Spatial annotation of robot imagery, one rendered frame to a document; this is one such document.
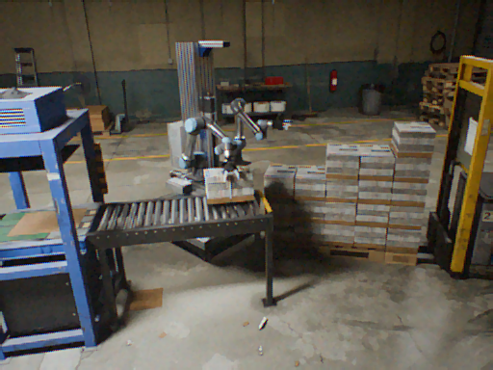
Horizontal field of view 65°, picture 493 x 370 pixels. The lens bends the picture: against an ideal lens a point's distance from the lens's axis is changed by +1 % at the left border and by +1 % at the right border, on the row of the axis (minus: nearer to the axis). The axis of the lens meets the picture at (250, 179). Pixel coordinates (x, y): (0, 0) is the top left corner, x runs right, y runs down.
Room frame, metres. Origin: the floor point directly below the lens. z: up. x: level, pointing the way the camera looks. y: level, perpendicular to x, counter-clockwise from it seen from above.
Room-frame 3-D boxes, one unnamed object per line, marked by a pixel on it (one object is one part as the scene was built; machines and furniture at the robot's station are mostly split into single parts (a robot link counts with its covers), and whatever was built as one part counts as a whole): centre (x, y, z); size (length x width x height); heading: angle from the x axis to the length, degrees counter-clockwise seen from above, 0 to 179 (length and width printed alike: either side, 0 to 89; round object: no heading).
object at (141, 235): (2.50, 0.50, 0.74); 1.34 x 0.05 x 0.12; 99
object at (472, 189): (2.89, -1.80, 0.97); 0.09 x 0.09 x 1.75; 78
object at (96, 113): (8.69, 3.78, 0.28); 1.20 x 0.83 x 0.57; 99
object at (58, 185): (2.21, 1.18, 0.77); 0.09 x 0.09 x 1.55; 9
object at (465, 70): (3.53, -1.93, 0.97); 0.09 x 0.09 x 1.75; 78
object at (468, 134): (3.20, -1.88, 1.27); 0.57 x 0.01 x 0.65; 168
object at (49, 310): (2.59, 1.55, 0.38); 0.94 x 0.69 x 0.63; 9
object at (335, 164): (3.42, -0.86, 0.95); 0.38 x 0.29 x 0.23; 168
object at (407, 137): (3.30, -1.44, 0.65); 0.39 x 0.30 x 1.29; 168
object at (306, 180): (3.45, -0.73, 0.42); 1.17 x 0.39 x 0.83; 78
